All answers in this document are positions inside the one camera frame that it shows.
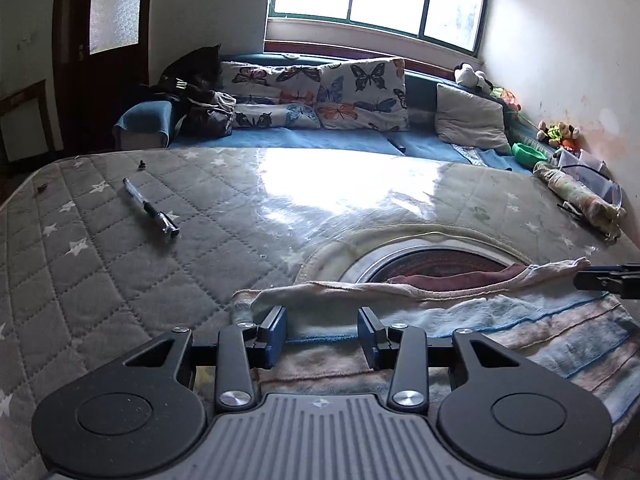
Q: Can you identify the blue sofa bed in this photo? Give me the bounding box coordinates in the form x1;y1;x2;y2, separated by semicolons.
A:
112;52;566;176

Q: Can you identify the large butterfly print pillow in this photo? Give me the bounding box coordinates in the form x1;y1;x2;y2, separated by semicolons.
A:
316;57;410;132

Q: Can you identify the blue beige striped cloth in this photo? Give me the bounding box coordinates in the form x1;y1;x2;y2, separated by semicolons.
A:
230;257;640;421

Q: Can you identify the dark patterned cloth bundle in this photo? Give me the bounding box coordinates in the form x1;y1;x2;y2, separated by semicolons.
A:
175;87;237;138

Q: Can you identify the black silver pen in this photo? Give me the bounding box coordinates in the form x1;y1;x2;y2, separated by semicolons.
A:
122;177;181;238

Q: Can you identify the folded yellow cloth bundle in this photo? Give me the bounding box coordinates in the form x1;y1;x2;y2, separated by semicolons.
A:
532;161;626;242

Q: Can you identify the orange green plush toy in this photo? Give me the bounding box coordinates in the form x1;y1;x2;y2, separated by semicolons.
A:
492;86;522;112

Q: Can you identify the dark wooden glass door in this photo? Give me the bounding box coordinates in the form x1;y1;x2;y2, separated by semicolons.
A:
52;0;156;148

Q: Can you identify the brown plush toy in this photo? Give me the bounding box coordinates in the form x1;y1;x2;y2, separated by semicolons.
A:
536;120;581;150

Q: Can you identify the grey pillow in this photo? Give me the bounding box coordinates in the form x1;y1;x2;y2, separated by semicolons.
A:
434;82;513;156

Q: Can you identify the green bowl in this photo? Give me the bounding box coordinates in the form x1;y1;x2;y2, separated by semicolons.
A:
511;142;551;166

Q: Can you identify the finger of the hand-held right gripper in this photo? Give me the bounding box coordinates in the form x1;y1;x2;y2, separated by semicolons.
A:
574;273;640;301
589;262;640;277

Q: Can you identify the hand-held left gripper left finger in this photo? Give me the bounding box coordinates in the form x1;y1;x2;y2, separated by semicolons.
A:
122;305;288;413

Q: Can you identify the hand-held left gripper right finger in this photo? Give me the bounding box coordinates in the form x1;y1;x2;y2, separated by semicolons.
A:
356;306;526;413

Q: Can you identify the wooden side cabinet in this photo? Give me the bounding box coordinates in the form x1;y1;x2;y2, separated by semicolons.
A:
0;79;56;163

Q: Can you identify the white plush toy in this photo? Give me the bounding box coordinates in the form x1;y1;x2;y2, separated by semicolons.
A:
454;62;493;95

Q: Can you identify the clear plastic storage box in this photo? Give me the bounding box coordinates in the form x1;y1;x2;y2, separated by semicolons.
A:
555;149;626;211

